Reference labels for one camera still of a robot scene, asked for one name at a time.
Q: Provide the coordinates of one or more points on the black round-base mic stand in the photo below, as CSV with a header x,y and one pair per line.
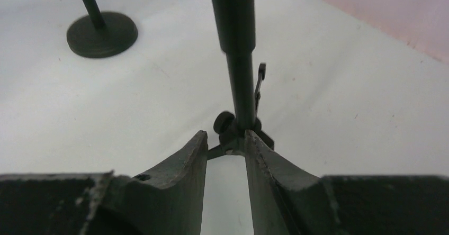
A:
x,y
101,34

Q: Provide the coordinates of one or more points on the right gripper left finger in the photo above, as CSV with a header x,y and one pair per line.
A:
x,y
166,199

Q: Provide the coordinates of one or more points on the black tripod mic stand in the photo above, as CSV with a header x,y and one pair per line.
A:
x,y
235,21

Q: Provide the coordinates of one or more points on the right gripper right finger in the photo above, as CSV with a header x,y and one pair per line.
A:
x,y
285,199

